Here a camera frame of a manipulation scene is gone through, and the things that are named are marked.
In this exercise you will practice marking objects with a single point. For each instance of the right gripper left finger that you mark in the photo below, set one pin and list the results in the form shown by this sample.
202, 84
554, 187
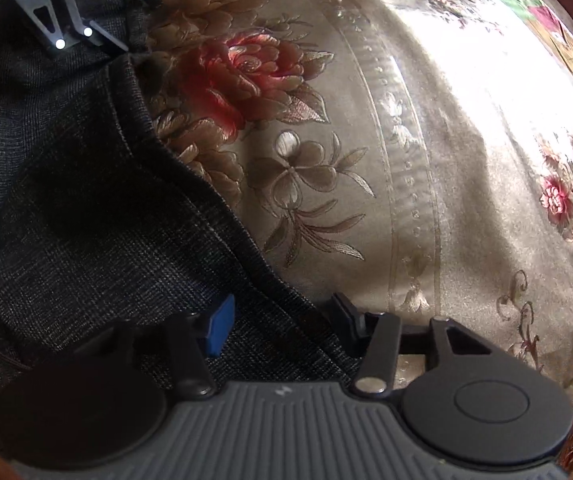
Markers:
192, 339

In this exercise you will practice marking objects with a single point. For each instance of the dark grey plaid pants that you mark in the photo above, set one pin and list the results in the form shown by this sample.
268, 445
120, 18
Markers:
98, 221

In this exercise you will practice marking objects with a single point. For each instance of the floral satin bedspread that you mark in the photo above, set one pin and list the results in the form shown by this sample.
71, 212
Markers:
414, 155

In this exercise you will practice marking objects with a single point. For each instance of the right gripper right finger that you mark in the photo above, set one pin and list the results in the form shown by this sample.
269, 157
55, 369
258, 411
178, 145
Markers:
374, 338

